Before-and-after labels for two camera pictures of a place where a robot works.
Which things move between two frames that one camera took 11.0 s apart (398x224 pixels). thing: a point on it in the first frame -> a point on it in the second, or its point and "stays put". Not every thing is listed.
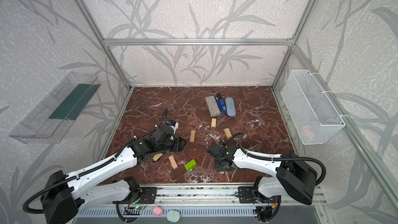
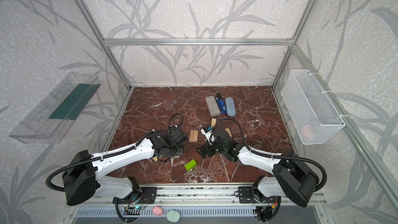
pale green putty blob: (173, 216) stays put
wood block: (192, 136) stays put
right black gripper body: (216, 153) -> (208, 149)
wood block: (227, 133) stays put
